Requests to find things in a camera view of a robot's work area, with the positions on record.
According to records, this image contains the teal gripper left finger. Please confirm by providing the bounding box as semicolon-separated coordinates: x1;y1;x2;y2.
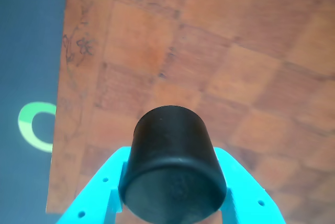
54;145;132;224

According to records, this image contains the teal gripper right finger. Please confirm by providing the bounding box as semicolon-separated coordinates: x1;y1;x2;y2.
213;147;287;224

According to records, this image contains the black cylinder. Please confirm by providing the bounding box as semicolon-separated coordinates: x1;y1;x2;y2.
117;105;228;223

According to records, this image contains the brown leather chessboard mat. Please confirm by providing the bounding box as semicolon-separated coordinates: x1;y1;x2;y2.
46;0;335;224

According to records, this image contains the green ring sticker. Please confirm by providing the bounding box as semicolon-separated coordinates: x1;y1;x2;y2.
17;101;57;154

